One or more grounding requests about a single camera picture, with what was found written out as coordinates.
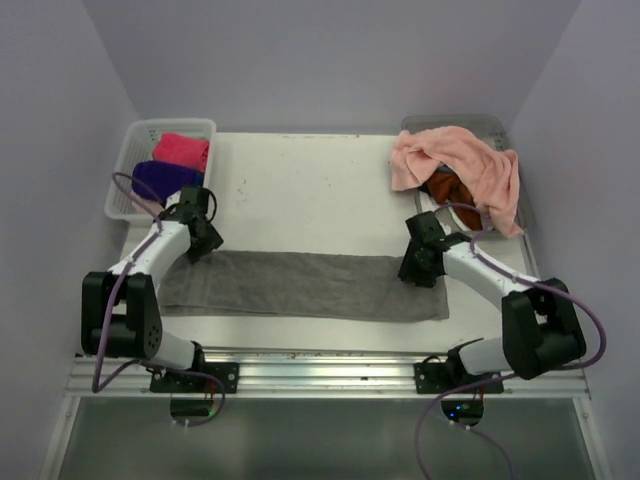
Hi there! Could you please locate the grey towel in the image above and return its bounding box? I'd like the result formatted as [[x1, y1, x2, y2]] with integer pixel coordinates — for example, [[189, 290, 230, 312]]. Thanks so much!
[[158, 250, 449, 323]]

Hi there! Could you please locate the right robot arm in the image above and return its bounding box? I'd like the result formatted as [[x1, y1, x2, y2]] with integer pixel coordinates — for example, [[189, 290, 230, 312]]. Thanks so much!
[[398, 212, 587, 393]]

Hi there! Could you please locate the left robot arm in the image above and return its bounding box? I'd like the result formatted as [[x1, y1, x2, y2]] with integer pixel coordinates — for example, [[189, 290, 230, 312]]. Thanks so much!
[[81, 186, 223, 393]]

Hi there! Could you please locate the white cloth in bin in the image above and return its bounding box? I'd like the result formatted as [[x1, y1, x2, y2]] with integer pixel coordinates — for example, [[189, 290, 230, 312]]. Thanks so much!
[[416, 191, 495, 235]]

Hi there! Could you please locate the purple rolled towel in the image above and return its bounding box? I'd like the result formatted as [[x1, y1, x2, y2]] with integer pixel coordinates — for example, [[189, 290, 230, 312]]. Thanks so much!
[[131, 160, 204, 205]]

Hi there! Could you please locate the pale pink rolled towel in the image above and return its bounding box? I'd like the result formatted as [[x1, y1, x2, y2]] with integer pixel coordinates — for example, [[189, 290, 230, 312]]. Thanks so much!
[[132, 198, 164, 215]]

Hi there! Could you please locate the brown towel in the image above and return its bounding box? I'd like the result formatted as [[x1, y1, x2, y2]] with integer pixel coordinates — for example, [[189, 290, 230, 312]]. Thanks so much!
[[419, 170, 483, 231]]

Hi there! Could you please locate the hot pink rolled towel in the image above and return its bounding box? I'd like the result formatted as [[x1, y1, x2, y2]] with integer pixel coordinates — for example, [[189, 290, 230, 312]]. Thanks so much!
[[152, 132, 210, 173]]

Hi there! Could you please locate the light pink towel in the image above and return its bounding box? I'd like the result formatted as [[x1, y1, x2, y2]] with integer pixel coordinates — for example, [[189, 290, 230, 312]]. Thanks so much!
[[390, 126, 522, 238]]

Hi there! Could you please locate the white plastic basket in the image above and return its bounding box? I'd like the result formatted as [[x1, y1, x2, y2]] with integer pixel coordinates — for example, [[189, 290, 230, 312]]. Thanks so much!
[[104, 118, 217, 227]]

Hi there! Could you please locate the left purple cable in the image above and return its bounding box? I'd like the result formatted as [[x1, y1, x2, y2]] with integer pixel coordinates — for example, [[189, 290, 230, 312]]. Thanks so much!
[[91, 171, 227, 429]]

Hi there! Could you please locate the purple cable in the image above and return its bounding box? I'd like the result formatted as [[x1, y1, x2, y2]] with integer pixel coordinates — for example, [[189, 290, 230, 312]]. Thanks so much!
[[415, 201, 607, 480], [91, 171, 227, 429]]

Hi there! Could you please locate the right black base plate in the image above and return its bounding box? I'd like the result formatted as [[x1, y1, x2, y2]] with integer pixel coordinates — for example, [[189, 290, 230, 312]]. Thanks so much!
[[413, 355, 495, 394]]

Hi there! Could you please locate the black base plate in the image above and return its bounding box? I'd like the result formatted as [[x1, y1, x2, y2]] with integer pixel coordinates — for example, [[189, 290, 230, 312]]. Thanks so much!
[[413, 355, 495, 394], [149, 362, 240, 394]]

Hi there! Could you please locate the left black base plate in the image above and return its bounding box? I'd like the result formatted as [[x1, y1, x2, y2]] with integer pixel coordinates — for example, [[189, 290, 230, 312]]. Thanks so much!
[[149, 362, 240, 394]]

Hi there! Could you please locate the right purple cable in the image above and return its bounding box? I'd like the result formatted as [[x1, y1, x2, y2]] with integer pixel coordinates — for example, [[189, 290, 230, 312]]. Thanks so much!
[[415, 201, 607, 480]]

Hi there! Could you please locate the aluminium mounting rail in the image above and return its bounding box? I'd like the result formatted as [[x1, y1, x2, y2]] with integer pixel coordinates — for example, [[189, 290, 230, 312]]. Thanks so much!
[[64, 350, 590, 399]]

